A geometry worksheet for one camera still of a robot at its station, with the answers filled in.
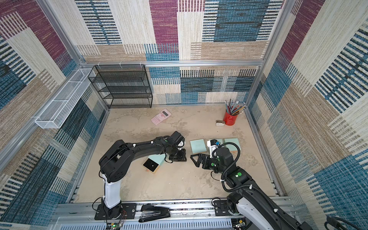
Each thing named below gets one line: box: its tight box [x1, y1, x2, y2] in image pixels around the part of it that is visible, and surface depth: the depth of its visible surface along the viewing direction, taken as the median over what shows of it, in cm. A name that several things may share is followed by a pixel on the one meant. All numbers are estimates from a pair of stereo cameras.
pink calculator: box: [150, 108, 173, 126], surface depth 114 cm
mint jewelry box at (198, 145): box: [189, 138, 207, 154], surface depth 95 cm
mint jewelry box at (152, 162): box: [141, 153, 166, 174], surface depth 88 cm
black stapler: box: [138, 204, 171, 223], surface depth 73 cm
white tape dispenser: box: [215, 119, 226, 127], surface depth 108 cm
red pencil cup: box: [223, 111, 238, 126], surface depth 105 cm
